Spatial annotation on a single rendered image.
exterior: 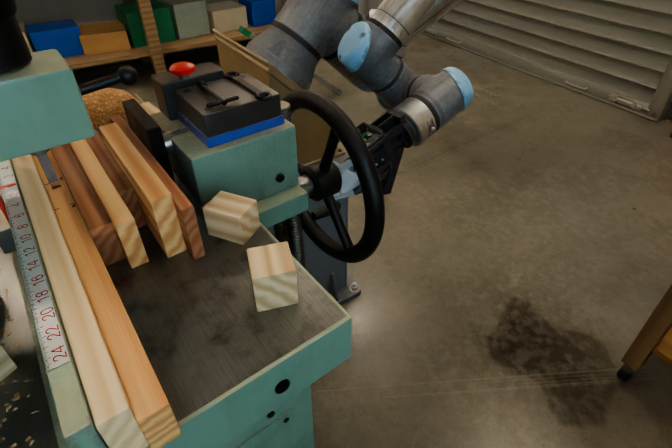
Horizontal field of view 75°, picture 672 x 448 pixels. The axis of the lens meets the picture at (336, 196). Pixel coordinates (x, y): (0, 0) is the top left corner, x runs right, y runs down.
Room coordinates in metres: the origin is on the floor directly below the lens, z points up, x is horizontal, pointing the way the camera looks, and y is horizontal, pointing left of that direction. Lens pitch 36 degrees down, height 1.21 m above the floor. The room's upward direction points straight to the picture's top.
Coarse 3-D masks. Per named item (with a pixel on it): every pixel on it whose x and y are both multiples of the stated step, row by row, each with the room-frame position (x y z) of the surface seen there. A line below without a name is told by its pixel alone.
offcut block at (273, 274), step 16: (256, 256) 0.27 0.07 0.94; (272, 256) 0.27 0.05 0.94; (288, 256) 0.27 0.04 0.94; (256, 272) 0.26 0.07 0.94; (272, 272) 0.26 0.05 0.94; (288, 272) 0.26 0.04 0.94; (256, 288) 0.25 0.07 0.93; (272, 288) 0.25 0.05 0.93; (288, 288) 0.26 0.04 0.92; (256, 304) 0.25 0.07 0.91; (272, 304) 0.25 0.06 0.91; (288, 304) 0.26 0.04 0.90
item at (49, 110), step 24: (0, 72) 0.37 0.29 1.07; (24, 72) 0.37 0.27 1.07; (48, 72) 0.37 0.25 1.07; (72, 72) 0.38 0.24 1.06; (0, 96) 0.35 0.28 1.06; (24, 96) 0.36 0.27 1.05; (48, 96) 0.37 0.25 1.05; (72, 96) 0.38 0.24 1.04; (0, 120) 0.34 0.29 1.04; (24, 120) 0.35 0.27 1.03; (48, 120) 0.36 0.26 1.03; (72, 120) 0.37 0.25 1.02; (0, 144) 0.34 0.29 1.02; (24, 144) 0.35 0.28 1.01; (48, 144) 0.36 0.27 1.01
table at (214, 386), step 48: (288, 192) 0.47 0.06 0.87; (144, 240) 0.34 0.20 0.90; (144, 288) 0.28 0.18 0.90; (192, 288) 0.28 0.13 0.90; (240, 288) 0.28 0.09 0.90; (144, 336) 0.22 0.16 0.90; (192, 336) 0.22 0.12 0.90; (240, 336) 0.22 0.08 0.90; (288, 336) 0.22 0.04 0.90; (336, 336) 0.23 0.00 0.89; (192, 384) 0.18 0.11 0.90; (240, 384) 0.18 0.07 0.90; (288, 384) 0.20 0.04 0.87; (192, 432) 0.15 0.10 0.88; (240, 432) 0.17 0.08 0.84
